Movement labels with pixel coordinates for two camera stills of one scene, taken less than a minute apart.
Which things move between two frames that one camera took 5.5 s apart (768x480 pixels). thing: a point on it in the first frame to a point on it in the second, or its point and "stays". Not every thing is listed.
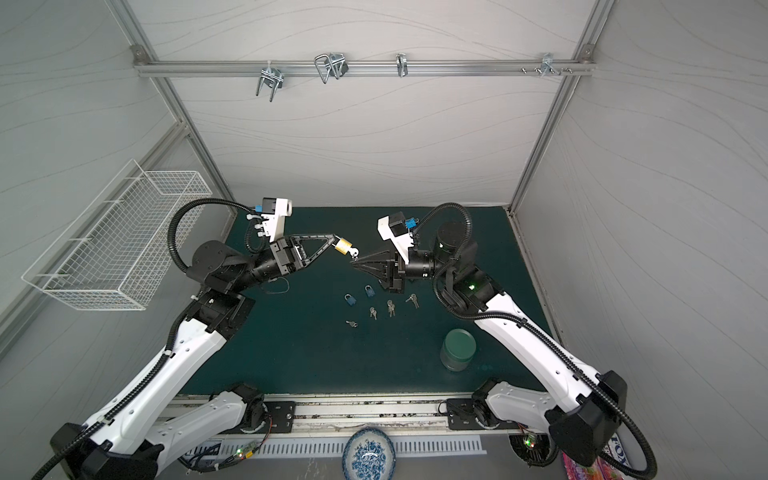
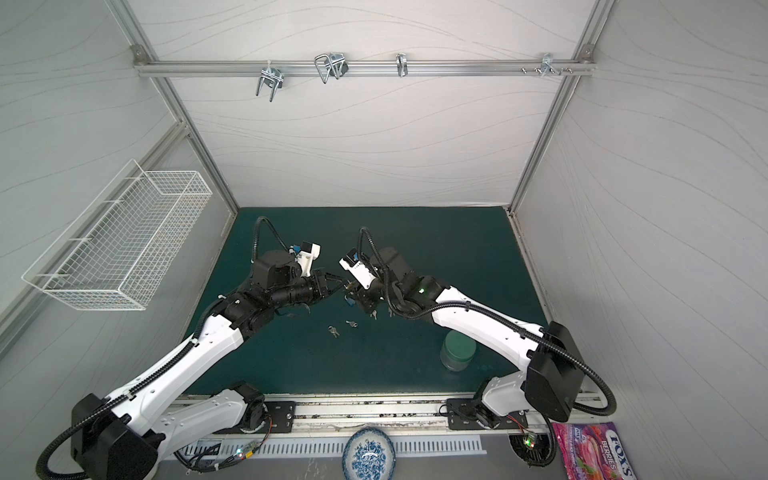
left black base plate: (280, 416) stays
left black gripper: (287, 257) to (320, 286)
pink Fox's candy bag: (599, 469) stays
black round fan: (535, 449) stays
